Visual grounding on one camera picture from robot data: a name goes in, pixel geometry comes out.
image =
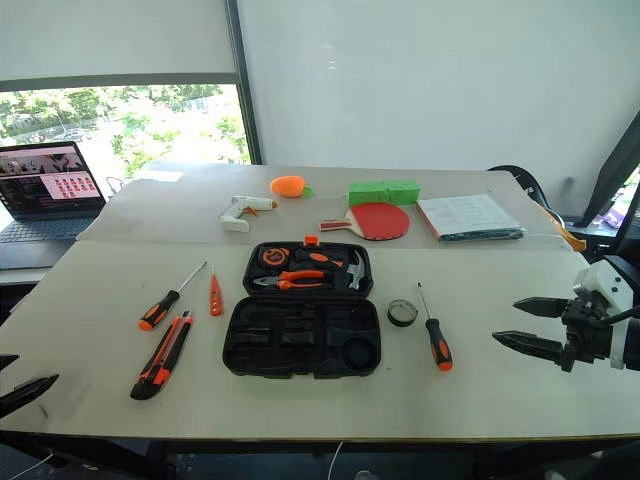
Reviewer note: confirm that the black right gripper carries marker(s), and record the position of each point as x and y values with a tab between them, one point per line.
590	335

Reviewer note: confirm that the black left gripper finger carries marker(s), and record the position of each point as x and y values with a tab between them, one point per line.
7	360
30	390

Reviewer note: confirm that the thin black orange screwdriver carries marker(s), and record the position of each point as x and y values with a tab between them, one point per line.
439	345

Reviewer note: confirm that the long black orange screwdriver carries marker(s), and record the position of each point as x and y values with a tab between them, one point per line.
160	310

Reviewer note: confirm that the orange voltage tester pen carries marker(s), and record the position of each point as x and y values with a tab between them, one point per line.
215	297

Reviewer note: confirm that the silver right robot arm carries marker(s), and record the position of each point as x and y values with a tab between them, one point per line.
630	345

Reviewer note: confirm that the black tool case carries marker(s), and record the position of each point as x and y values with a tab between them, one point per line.
300	335

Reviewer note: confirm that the white printed booklet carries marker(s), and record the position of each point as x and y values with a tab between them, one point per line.
465	215

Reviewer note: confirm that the black orange utility knife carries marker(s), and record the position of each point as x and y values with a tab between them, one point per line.
162	357

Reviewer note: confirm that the black electrical tape roll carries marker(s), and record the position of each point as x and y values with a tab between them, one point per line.
395	316

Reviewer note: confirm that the black office chair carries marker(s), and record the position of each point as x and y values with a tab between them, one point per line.
525	180

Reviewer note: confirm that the black open laptop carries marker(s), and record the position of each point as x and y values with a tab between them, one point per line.
47	200

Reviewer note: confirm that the black monitor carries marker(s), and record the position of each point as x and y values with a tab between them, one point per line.
612	170

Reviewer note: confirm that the red table tennis paddle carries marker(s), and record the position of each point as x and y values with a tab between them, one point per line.
382	221

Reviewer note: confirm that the green foam block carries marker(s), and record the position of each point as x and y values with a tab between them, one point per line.
404	191
367	194

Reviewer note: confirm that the black orange tape measure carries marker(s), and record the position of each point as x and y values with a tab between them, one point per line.
274	256

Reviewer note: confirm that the white glue gun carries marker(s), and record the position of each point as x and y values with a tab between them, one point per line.
240	207

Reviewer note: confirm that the orange plush carrot toy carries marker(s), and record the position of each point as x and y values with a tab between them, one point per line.
286	186

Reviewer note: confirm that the white roller blind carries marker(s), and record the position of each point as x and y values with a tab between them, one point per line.
115	35

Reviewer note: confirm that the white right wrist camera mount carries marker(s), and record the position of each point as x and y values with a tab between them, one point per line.
607	285

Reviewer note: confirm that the black window frame post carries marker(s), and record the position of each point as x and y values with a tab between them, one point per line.
245	90

